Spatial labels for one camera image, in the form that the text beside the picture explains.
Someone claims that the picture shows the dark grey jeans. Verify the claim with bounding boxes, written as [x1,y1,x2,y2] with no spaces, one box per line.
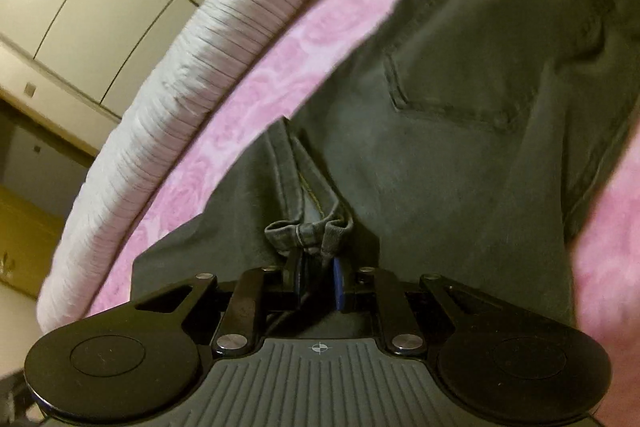
[131,0,639,324]

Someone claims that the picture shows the pink rose bedspread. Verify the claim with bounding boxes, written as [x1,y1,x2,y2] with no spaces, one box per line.
[90,0,639,426]

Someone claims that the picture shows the wooden door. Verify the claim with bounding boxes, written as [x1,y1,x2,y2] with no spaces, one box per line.
[0,186,64,298]

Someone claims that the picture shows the white rolled quilt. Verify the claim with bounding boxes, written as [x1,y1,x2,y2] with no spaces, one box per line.
[36,0,307,332]

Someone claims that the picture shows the wall socket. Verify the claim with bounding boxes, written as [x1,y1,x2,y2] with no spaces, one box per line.
[24,82,36,98]

